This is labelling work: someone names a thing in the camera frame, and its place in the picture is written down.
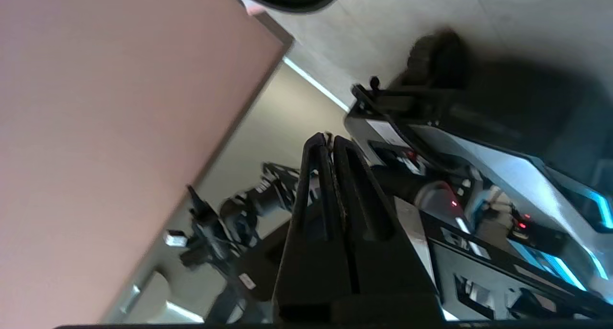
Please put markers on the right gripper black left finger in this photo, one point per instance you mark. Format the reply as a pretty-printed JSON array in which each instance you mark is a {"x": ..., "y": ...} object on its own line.
[{"x": 311, "y": 252}]

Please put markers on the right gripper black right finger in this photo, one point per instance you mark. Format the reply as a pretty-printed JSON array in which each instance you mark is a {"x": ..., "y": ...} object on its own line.
[{"x": 378, "y": 252}]

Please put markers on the grey wall baseboard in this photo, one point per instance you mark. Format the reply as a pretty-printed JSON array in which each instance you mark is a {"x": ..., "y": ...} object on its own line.
[{"x": 278, "y": 32}]

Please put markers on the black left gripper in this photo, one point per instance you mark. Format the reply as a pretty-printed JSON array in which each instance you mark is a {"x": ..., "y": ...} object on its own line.
[{"x": 220, "y": 243}]

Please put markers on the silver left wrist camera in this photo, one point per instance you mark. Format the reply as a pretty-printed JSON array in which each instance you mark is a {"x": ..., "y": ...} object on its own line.
[{"x": 175, "y": 238}]

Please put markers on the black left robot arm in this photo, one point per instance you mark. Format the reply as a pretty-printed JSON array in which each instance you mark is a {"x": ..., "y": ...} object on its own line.
[{"x": 273, "y": 197}]

